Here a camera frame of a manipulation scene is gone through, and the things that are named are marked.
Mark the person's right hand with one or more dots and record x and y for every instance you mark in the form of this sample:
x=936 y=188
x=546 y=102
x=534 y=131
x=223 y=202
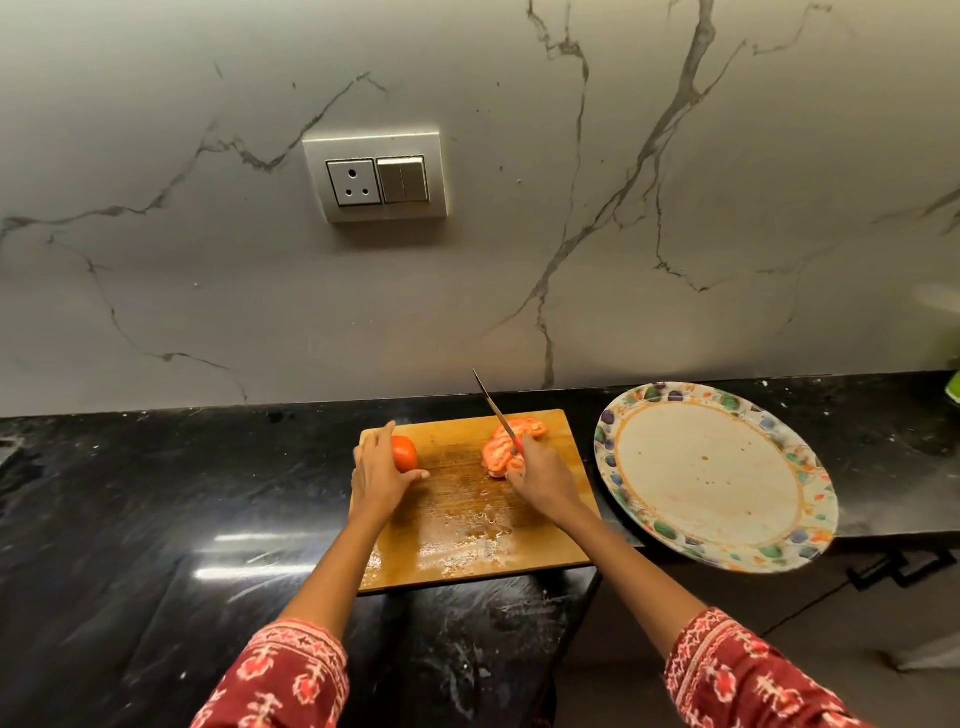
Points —
x=547 y=484

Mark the person's left hand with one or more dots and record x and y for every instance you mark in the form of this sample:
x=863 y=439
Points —
x=379 y=480

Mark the red tomato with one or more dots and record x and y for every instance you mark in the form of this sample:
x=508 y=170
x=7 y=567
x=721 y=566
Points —
x=406 y=454

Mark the pile of tomato slices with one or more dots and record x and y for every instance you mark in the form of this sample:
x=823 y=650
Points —
x=497 y=454

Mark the floral rimmed plate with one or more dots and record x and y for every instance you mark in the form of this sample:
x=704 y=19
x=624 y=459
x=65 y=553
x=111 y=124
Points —
x=712 y=472

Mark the person's right forearm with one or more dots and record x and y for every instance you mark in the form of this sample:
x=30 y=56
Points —
x=637 y=585

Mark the person's left forearm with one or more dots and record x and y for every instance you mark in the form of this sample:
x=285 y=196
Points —
x=334 y=577

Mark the wooden cutting board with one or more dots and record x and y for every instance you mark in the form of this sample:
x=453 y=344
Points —
x=465 y=525

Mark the red patterned left sleeve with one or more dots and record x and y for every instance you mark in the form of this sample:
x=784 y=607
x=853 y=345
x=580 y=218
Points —
x=277 y=679

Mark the red patterned sleeve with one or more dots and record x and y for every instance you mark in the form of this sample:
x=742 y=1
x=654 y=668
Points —
x=277 y=679
x=750 y=679

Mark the brown lower cabinet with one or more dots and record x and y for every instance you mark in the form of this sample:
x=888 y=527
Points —
x=750 y=600

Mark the red patterned right sleeve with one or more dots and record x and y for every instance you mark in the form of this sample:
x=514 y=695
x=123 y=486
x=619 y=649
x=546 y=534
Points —
x=750 y=679

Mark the green paper cup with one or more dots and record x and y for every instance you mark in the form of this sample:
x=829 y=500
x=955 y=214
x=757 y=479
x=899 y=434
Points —
x=954 y=388

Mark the wall socket and switch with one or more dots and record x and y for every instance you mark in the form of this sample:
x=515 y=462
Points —
x=375 y=178

